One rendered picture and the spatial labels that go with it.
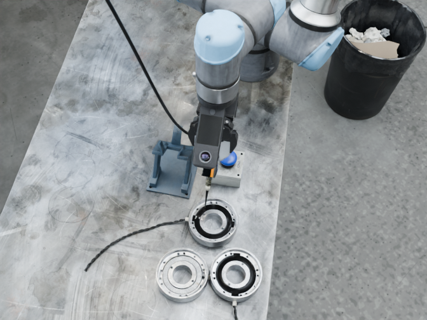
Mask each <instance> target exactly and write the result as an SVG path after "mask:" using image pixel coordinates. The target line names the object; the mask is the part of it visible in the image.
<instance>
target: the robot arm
mask: <svg viewBox="0 0 427 320"><path fill-rule="evenodd" d="M177 1H178V2H180V3H184V4H185V5H187V6H189V7H191V8H193V9H194V10H196V11H199V12H200V13H202V14H204V15H203V16H202V17H201V18H200V19H199V21H198V23H197V26H196V35H195V37H194V49H195V62H196V72H195V71H194V72H193V77H195V78H196V91H197V97H198V100H199V103H198V107H197V110H196V113H197V115H198V116H196V117H194V119H193V122H191V124H190V127H189V131H188V137H189V140H190V142H191V144H192V146H194V152H193V160H192V162H193V165H194V166H195V167H199V168H206V169H214V168H215V167H216V166H217V164H218V160H219V161H222V160H224V159H225V158H227V157H228V156H229V155H230V153H232V152H233V151H234V149H235V148H236V146H237V142H238V133H237V130H234V129H233V128H234V124H233V120H234V117H235V118H236V113H237V110H238V99H239V93H238V89H239V83H240V80H241V81H246V82H258V81H263V80H265V79H267V78H269V77H271V76H272V75H273V74H274V73H275V72H276V70H277V68H278V64H279V61H280V55H281V56H283V57H285V58H286V59H288V60H290V61H292V62H293V63H296V64H297V65H298V66H301V67H304V68H305V69H308V70H310V71H316V70H318V69H319V68H320V67H322V65H323V64H324V63H325V62H326V61H327V60H328V59H329V57H330V56H331V54H333V52H334V50H335V49H336V48H337V46H338V44H339V43H340V41H341V39H342V37H343V35H344V30H343V29H342V27H338V26H339V23H340V21H341V14H340V12H339V10H338V7H339V3H340V2H341V0H293V1H292V3H290V2H288V1H286V0H177Z"/></svg>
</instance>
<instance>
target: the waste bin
mask: <svg viewBox="0 0 427 320"><path fill-rule="evenodd" d="M340 14H341V21H340V23H339V26H338V27H342V29H343V30H344V35H343V37H342V39H341V41H340V43H339V44H338V46H337V48H336V49H335V50H334V52H333V54H332V57H331V60H330V65H329V71H328V74H327V80H326V83H325V88H324V95H325V99H326V101H327V103H328V105H329V106H330V107H331V108H332V109H333V110H334V111H335V112H337V113H338V114H340V115H342V116H344V117H347V118H350V119H368V118H371V117H374V116H375V115H377V114H378V113H379V112H380V111H381V110H382V108H383V107H384V105H385V103H386V102H387V101H388V99H389V97H390V96H391V94H392V93H393V91H394V89H395V88H396V86H397V85H398V83H399V82H400V80H401V78H402V77H403V75H404V74H405V73H406V71H407V70H408V69H409V67H410V65H411V64H412V62H413V61H414V60H415V58H416V57H417V55H418V53H419V52H420V51H421V50H422V48H423V47H424V45H425V42H426V29H425V27H424V24H423V22H422V20H421V18H420V17H419V15H418V14H417V13H416V12H415V11H414V10H413V9H412V8H411V7H409V6H407V5H406V4H404V3H402V2H400V1H397V0H353V1H351V2H350V3H348V4H347V5H346V6H345V7H344V8H343V9H342V11H341V12H340ZM371 27H373V28H374V27H375V28H376V29H377V30H382V29H389V30H390V31H389V33H390V35H389V36H387V37H383V38H384V39H385V40H386V41H391V42H394V43H398V44H399V46H398V48H397V50H396V51H397V54H398V58H381V57H375V56H373V55H370V54H368V53H365V52H363V51H362V50H359V49H358V48H357V47H356V46H354V45H353V44H352V43H351V42H350V41H349V40H348V39H347V37H346V35H350V34H351V33H350V32H349V30H350V29H351V28H354V29H356V31H357V32H363V36H364V32H365V31H366V30H367V29H369V28H371Z"/></svg>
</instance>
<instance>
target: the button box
mask: <svg viewBox="0 0 427 320"><path fill-rule="evenodd" d="M234 152H235V153H236V155H237V162H236V163H235V164H234V165H232V166H225V165H223V164H222V163H221V162H220V161H219V162H218V167H217V169H218V171H217V174H216V177H215V178H213V177H212V183H213V184H217V185H225V186H230V187H238V188H240V183H241V176H242V173H243V163H244V157H245V152H240V151H236V150H234Z"/></svg>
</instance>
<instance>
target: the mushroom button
mask: <svg viewBox="0 0 427 320"><path fill-rule="evenodd" d="M220 162H221V163H222V164H223V165H225V166H232V165H234V164H235V163H236V162H237V155H236V153H235V152H234V151H233V152H232V153H230V155H229V156H228V157H227V158H225V159H224V160H222V161H220Z"/></svg>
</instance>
